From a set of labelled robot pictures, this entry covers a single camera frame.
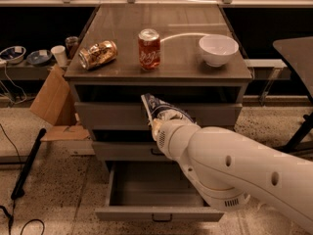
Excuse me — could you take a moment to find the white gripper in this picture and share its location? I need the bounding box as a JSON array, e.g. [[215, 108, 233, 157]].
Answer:
[[152, 118, 201, 161]]

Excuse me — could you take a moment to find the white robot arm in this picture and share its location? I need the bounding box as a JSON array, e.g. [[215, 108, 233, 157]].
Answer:
[[152, 119, 313, 233]]

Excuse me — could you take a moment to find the grey middle drawer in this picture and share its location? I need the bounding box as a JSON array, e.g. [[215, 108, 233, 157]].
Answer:
[[92, 130, 167, 162]]

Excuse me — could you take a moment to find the grey drawer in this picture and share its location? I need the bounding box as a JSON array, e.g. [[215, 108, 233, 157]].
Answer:
[[75, 84, 242, 130], [92, 130, 167, 162], [96, 162, 223, 222]]

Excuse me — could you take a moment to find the grey top drawer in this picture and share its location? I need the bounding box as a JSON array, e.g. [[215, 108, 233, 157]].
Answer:
[[75, 84, 242, 130]]

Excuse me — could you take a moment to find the grey bottom drawer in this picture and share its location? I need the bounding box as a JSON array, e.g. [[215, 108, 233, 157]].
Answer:
[[96, 162, 223, 222]]

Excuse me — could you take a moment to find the grey drawer cabinet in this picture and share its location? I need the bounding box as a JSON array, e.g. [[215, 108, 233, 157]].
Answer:
[[64, 3, 254, 178]]

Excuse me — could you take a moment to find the upright red soda can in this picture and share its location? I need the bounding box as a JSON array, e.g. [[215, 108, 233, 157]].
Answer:
[[138, 28, 160, 71]]

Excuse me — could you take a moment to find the white bowl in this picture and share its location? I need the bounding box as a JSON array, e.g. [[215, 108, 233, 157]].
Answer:
[[199, 34, 239, 68]]

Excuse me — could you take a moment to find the brown cardboard box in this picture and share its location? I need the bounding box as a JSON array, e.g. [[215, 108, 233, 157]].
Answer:
[[30, 65, 89, 141]]

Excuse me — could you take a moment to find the dark glass jar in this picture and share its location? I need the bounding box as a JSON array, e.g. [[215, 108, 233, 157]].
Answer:
[[65, 36, 79, 59]]

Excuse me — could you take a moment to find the white paper cup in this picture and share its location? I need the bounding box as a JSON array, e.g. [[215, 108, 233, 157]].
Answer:
[[51, 45, 67, 67]]

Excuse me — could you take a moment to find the blue bowl near cup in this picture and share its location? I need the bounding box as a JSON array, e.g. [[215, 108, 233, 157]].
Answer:
[[26, 50, 52, 67]]

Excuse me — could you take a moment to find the black stand base right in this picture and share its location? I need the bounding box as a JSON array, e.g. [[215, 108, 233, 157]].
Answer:
[[275, 112, 313, 157]]

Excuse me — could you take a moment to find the black bar left floor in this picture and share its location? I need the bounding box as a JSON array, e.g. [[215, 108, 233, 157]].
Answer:
[[11, 128, 46, 200]]

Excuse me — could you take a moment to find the dark side table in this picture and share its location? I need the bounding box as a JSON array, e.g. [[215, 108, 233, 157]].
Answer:
[[273, 36, 313, 101]]

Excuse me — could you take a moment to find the blue bowl far left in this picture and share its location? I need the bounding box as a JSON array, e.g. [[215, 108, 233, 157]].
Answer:
[[0, 46, 26, 65]]

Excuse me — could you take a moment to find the white cable left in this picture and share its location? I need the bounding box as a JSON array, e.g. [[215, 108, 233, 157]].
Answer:
[[0, 62, 28, 105]]

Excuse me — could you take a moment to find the black floor cable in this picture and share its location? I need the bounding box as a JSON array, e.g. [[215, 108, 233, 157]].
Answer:
[[0, 123, 46, 235]]

